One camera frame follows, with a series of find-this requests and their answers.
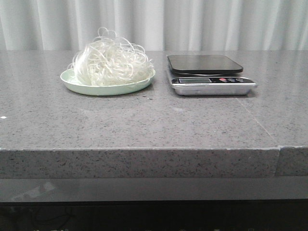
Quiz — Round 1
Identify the white vermicelli noodle bundle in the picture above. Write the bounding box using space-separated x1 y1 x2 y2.
67 27 155 87

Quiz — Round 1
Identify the silver black kitchen scale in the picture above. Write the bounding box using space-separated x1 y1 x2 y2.
167 54 257 96

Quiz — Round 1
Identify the light green round plate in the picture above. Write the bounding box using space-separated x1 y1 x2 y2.
60 69 155 96

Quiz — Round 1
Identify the white pleated curtain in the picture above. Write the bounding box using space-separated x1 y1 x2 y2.
0 0 308 51

